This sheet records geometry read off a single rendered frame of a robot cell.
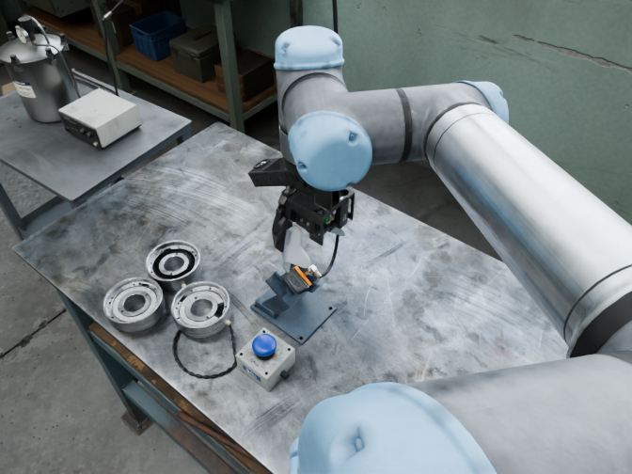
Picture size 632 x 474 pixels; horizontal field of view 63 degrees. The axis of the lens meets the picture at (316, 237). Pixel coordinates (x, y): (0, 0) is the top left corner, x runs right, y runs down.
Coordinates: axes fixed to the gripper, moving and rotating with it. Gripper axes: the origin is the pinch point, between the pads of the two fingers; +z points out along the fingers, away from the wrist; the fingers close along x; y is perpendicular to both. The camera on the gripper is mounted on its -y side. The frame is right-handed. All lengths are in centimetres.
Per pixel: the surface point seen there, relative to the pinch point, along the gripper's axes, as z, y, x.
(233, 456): 46, -1, -21
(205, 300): 16.2, -15.2, -10.1
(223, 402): 18.7, 1.0, -20.8
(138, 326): 16.1, -19.7, -21.6
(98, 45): 73, -239, 92
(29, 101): 22, -117, 7
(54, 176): 30, -90, -3
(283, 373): 16.7, 5.8, -11.5
